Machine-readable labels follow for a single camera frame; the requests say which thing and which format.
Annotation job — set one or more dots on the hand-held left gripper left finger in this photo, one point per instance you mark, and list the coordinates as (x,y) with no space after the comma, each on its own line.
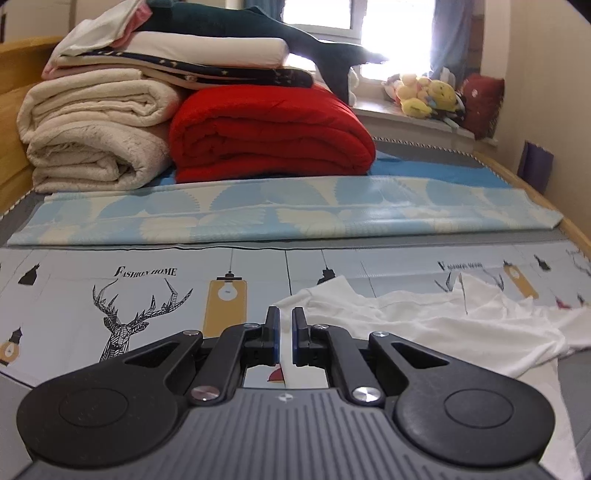
(276,334)

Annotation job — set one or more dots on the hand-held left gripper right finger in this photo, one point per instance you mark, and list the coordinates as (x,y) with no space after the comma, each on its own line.
(296,337)

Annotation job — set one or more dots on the white long-sleeve shirt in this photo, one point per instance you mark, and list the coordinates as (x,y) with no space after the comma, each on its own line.
(415,318)

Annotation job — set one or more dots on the light blue leaf-print sheet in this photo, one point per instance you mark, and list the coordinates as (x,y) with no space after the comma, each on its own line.
(277,207)

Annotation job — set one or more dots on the red folded blanket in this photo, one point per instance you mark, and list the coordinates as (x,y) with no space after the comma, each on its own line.
(268,134)

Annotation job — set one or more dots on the plain blue sheet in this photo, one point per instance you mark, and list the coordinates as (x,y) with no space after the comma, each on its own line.
(438,173)

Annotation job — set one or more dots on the white windowsill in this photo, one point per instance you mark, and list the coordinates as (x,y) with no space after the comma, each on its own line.
(406,124)

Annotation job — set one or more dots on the white plush toy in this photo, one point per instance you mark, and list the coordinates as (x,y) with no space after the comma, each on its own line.
(353,85)

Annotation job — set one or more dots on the cream folded blanket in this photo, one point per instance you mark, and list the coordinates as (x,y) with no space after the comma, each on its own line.
(92,134)

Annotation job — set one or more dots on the pink and yellow plush toy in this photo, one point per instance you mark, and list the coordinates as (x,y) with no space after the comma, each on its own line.
(402,85)

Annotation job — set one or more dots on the striped plush toy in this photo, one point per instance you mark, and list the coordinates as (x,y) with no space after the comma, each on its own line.
(455,108)

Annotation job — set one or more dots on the yellow and blue plush toy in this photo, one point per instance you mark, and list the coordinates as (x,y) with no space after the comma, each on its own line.
(442,94)

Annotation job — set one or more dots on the purple bag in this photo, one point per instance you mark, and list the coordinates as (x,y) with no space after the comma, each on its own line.
(535,166)

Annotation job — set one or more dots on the white folded quilt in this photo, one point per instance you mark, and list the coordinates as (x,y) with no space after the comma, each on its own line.
(207,48)

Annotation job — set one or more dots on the dark red cushion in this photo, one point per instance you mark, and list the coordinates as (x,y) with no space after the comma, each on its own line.
(482,106)

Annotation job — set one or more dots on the dark teal shark plush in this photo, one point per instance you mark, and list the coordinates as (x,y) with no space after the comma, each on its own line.
(231,23)

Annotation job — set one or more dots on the window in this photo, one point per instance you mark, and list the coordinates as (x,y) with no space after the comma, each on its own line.
(397,27)

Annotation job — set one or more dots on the blue curtain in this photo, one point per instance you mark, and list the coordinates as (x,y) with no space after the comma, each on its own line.
(263,7)

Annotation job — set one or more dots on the pink folded cloth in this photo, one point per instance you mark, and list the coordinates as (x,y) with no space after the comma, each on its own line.
(69,71)

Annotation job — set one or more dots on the purple-blue curtain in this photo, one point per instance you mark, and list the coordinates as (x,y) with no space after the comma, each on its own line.
(450,37)

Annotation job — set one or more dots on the white folded cloth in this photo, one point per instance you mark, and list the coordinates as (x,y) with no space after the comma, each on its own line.
(106,23)

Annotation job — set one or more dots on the cream wardrobe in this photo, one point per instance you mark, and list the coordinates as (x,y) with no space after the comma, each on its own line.
(37,18)

